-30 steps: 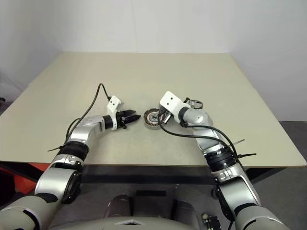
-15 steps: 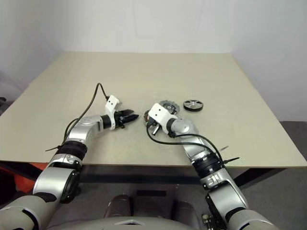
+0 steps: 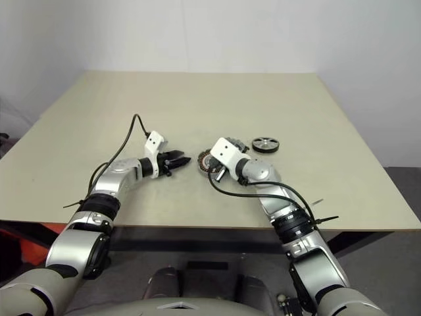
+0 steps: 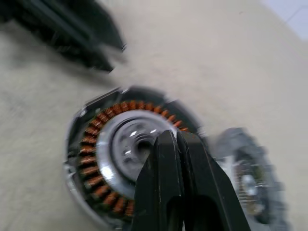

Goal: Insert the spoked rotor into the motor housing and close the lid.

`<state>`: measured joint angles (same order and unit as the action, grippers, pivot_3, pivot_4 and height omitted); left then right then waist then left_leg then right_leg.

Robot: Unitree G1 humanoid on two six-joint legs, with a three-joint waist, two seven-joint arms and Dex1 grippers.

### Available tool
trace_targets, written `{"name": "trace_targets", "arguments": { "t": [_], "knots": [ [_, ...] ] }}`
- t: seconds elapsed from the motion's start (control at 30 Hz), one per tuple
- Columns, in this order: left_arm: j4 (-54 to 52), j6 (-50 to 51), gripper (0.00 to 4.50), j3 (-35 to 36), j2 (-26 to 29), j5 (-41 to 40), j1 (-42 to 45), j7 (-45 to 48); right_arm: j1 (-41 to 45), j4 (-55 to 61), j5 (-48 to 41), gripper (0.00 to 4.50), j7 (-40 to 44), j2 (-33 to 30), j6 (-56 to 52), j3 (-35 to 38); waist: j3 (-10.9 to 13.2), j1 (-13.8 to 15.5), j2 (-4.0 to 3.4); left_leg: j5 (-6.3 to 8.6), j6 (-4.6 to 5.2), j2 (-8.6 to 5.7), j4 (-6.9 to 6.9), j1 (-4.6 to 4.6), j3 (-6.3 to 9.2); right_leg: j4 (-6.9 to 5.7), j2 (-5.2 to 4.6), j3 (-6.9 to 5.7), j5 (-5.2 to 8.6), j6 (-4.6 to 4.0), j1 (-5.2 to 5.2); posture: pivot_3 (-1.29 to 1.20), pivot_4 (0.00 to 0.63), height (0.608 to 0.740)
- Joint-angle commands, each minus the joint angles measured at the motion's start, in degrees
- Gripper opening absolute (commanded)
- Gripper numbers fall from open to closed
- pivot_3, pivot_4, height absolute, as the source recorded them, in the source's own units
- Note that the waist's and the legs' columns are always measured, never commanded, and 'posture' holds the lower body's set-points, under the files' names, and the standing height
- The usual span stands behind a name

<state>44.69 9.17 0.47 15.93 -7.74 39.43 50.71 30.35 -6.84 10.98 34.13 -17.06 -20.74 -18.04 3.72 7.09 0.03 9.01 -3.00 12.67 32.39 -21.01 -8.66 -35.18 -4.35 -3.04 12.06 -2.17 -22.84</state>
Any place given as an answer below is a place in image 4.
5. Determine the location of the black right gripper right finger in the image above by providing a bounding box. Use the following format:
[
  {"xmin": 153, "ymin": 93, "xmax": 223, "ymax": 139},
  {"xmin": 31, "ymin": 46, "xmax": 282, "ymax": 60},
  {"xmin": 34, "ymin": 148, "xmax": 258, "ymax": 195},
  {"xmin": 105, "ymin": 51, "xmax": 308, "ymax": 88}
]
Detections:
[{"xmin": 177, "ymin": 131, "xmax": 246, "ymax": 231}]

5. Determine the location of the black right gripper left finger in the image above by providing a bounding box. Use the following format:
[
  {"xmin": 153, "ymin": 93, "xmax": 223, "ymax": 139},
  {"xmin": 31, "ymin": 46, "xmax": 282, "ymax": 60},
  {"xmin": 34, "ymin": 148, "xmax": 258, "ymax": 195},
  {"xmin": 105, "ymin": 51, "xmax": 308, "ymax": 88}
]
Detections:
[{"xmin": 133, "ymin": 129, "xmax": 186, "ymax": 231}]

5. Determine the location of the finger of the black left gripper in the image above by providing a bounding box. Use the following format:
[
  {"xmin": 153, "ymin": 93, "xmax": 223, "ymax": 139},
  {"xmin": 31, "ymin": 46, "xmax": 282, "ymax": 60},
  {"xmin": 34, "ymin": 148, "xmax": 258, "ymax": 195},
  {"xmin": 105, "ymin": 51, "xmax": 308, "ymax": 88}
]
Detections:
[
  {"xmin": 0, "ymin": 0, "xmax": 114, "ymax": 72},
  {"xmin": 31, "ymin": 0, "xmax": 128, "ymax": 51}
]

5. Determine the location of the silver and black motor rotor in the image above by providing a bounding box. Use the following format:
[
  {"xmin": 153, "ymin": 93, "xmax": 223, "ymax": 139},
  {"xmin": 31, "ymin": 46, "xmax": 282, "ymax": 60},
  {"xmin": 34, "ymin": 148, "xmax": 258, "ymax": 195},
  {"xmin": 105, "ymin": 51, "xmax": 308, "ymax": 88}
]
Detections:
[{"xmin": 211, "ymin": 127, "xmax": 290, "ymax": 231}]

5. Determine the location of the motor housing with copper coils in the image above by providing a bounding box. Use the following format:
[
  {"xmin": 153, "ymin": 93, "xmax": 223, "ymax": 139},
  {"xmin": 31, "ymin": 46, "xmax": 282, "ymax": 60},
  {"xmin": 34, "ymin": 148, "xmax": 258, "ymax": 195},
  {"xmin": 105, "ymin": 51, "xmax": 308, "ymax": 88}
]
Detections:
[{"xmin": 63, "ymin": 86, "xmax": 210, "ymax": 230}]

